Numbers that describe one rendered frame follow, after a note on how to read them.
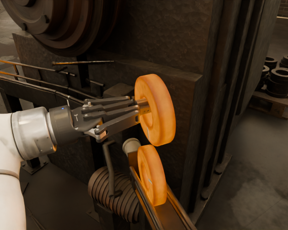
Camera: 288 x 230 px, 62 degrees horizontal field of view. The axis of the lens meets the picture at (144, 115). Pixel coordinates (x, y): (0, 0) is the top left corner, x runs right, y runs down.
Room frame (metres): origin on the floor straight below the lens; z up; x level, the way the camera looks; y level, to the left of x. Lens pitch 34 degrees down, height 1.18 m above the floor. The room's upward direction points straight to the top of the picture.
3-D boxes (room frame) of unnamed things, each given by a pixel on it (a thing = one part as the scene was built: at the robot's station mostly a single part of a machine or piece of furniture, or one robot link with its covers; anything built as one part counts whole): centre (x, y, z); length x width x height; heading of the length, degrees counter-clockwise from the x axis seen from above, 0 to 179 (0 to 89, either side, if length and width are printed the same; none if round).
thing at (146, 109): (0.40, 0.00, 0.91); 0.05 x 0.03 x 0.01; 111
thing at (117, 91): (0.73, 0.08, 0.68); 0.11 x 0.08 x 0.24; 146
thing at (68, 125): (0.38, 0.13, 0.91); 0.09 x 0.08 x 0.07; 111
